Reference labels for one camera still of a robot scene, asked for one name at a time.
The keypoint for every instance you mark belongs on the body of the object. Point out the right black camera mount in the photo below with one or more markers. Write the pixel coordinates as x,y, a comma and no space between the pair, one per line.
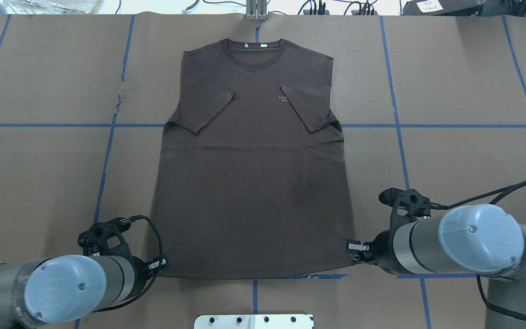
407,206

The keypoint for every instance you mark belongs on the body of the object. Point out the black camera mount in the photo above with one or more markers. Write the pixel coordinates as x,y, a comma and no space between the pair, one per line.
407,206
106,239

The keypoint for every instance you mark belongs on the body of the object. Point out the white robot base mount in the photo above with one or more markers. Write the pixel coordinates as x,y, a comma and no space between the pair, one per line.
255,321

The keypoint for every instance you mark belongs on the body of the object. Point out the metal bracket at table edge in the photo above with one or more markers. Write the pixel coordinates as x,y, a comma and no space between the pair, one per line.
256,10

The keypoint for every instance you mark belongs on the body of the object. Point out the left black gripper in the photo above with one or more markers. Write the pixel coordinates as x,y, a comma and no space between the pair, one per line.
140,269

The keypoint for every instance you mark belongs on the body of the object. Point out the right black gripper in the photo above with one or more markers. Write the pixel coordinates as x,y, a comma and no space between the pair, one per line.
380,249

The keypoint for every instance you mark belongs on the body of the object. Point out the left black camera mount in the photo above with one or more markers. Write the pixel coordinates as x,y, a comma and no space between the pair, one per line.
106,239

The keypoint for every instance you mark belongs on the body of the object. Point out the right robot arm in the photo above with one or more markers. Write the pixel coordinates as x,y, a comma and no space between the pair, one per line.
479,239

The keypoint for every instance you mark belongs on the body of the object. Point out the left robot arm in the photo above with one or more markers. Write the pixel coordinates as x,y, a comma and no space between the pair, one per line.
66,288

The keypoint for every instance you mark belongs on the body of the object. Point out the dark brown t-shirt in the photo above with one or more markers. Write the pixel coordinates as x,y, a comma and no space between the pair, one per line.
252,181

